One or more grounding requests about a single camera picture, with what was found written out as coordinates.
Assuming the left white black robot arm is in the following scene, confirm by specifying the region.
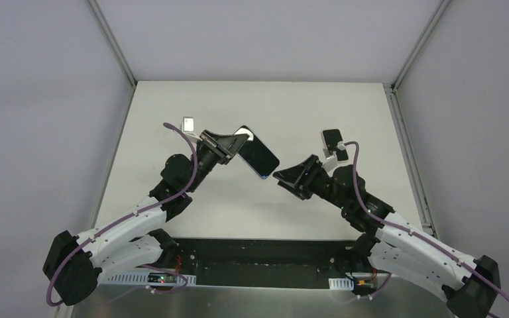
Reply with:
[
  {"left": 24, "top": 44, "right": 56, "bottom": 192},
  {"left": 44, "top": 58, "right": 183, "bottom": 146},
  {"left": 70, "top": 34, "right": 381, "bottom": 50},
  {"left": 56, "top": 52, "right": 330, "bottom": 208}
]
[{"left": 42, "top": 130, "right": 251, "bottom": 307}]

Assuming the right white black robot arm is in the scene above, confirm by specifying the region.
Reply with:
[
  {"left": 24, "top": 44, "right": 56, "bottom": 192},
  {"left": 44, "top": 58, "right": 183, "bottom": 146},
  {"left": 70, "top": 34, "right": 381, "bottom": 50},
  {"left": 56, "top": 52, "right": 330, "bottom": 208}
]
[{"left": 273, "top": 155, "right": 500, "bottom": 317}]

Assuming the black phone with pink edge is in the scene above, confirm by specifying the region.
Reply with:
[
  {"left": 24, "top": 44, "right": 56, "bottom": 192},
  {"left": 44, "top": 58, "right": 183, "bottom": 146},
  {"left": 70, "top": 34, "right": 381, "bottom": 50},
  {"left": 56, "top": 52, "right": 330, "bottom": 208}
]
[{"left": 321, "top": 129, "right": 349, "bottom": 162}]

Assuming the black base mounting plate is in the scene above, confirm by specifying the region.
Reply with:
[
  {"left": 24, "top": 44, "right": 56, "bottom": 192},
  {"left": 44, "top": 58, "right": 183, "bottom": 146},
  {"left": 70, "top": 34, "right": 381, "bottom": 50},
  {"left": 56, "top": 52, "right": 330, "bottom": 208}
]
[{"left": 152, "top": 238, "right": 372, "bottom": 289}]

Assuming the left green circuit board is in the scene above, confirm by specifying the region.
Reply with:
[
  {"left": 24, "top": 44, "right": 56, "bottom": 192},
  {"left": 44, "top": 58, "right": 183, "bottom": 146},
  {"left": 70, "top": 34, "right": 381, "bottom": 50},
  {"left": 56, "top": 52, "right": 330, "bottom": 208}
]
[{"left": 148, "top": 272, "right": 178, "bottom": 286}]

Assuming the shiny metal front panel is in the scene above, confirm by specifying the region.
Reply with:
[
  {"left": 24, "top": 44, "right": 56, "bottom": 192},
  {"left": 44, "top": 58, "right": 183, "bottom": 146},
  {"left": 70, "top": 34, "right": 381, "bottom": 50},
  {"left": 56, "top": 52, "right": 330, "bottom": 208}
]
[{"left": 73, "top": 279, "right": 451, "bottom": 317}]

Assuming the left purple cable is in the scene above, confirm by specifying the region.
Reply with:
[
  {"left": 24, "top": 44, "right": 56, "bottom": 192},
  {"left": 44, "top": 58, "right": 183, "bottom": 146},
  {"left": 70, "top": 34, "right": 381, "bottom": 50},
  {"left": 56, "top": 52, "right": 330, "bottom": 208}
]
[{"left": 45, "top": 123, "right": 199, "bottom": 307}]

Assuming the purple cable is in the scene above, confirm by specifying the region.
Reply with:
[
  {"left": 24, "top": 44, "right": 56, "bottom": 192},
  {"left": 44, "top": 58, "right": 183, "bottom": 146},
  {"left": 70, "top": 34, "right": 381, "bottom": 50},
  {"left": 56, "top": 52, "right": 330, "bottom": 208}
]
[
  {"left": 337, "top": 141, "right": 509, "bottom": 318},
  {"left": 45, "top": 123, "right": 199, "bottom": 307}
]

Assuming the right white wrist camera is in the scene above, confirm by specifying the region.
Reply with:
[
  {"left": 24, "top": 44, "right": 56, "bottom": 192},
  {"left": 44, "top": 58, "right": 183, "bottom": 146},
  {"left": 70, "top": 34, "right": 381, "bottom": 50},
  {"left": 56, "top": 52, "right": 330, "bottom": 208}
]
[{"left": 323, "top": 147, "right": 338, "bottom": 173}]

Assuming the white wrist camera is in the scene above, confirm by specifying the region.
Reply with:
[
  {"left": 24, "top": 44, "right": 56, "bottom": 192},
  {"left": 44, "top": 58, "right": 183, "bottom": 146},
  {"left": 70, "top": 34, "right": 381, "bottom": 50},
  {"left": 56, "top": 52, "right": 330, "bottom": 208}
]
[
  {"left": 180, "top": 117, "right": 195, "bottom": 135},
  {"left": 323, "top": 147, "right": 338, "bottom": 173}
]

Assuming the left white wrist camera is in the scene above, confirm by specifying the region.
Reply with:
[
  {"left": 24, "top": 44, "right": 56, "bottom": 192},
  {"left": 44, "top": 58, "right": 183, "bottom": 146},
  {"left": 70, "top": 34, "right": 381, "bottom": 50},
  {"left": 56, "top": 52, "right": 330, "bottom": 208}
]
[{"left": 180, "top": 117, "right": 195, "bottom": 135}]

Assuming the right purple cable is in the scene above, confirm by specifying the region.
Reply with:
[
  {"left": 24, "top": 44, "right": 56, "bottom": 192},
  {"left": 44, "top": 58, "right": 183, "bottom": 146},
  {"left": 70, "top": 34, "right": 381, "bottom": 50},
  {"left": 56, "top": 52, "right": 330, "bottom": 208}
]
[{"left": 337, "top": 141, "right": 509, "bottom": 318}]

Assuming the right white slotted cable duct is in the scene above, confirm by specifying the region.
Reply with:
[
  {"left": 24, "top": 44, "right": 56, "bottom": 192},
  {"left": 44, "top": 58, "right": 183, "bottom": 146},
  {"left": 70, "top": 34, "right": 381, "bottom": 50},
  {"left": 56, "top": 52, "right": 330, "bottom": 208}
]
[{"left": 328, "top": 278, "right": 355, "bottom": 291}]

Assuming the white slotted cable duct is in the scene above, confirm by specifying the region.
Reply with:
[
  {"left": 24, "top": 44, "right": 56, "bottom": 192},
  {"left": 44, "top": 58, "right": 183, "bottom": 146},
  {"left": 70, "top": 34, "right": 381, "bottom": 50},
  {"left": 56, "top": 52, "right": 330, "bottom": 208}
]
[
  {"left": 100, "top": 270, "right": 185, "bottom": 287},
  {"left": 328, "top": 278, "right": 355, "bottom": 291}
]

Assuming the right aluminium frame rail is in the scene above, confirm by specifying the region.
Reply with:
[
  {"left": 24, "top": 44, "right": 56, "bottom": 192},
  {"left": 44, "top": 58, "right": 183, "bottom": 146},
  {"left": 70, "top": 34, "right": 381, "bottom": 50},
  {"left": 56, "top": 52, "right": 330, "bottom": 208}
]
[{"left": 390, "top": 1, "right": 477, "bottom": 254}]

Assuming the aluminium frame rail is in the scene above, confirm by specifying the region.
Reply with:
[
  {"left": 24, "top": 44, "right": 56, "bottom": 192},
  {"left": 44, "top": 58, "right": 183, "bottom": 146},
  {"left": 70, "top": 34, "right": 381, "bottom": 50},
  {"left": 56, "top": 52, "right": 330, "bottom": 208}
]
[
  {"left": 52, "top": 0, "right": 138, "bottom": 318},
  {"left": 390, "top": 1, "right": 477, "bottom": 254}
]

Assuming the left aluminium frame rail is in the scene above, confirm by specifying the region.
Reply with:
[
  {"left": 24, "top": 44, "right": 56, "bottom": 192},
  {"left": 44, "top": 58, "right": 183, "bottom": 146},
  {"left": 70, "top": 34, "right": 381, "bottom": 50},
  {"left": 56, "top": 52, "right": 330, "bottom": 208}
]
[{"left": 52, "top": 0, "right": 138, "bottom": 318}]

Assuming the left white slotted cable duct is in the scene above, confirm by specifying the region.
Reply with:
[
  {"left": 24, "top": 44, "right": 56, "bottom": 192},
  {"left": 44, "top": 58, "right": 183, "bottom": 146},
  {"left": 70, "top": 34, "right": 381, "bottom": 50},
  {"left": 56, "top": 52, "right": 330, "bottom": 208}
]
[{"left": 100, "top": 270, "right": 185, "bottom": 287}]

